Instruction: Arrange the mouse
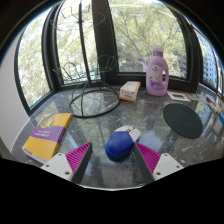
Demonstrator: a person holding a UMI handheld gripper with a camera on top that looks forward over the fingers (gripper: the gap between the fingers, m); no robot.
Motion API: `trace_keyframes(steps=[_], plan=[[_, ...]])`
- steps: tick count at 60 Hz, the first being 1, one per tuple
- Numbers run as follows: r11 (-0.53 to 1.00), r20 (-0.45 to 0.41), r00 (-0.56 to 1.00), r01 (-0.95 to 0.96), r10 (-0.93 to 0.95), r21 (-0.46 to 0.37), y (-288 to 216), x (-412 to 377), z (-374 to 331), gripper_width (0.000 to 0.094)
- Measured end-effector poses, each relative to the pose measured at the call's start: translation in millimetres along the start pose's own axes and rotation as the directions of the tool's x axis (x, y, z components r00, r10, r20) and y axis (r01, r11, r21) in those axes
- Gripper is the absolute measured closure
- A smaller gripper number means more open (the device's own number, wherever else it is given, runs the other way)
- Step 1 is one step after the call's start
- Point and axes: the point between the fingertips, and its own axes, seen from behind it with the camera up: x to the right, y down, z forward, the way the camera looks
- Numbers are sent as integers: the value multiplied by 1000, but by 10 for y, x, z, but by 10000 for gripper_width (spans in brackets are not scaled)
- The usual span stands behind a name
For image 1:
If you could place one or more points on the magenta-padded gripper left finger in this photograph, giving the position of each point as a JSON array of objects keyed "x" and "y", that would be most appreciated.
[{"x": 60, "y": 165}]

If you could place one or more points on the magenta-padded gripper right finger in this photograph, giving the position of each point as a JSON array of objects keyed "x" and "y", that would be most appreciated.
[{"x": 166, "y": 165}]

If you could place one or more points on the blue and white computer mouse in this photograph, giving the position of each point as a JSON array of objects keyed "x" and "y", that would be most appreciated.
[{"x": 118, "y": 146}]

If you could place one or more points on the round black mouse pad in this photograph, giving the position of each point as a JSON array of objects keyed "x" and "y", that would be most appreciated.
[{"x": 182, "y": 120}]

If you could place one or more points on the yellow and purple book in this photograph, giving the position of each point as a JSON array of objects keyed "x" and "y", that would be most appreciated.
[{"x": 46, "y": 136}]

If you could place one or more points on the orange-bordered picture card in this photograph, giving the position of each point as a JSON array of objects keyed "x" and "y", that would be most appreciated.
[{"x": 178, "y": 96}]

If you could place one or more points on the blue box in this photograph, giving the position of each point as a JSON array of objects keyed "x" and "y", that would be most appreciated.
[{"x": 221, "y": 118}]

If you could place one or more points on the grey printed card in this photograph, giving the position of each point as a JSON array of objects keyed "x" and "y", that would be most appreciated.
[{"x": 194, "y": 97}]

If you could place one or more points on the red book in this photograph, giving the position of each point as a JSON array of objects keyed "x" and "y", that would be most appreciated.
[{"x": 212, "y": 104}]

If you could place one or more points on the orange and white carton box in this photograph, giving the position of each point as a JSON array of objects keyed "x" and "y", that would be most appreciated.
[{"x": 129, "y": 91}]

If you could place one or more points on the purple detergent bottle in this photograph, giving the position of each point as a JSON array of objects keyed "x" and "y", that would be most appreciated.
[{"x": 157, "y": 76}]

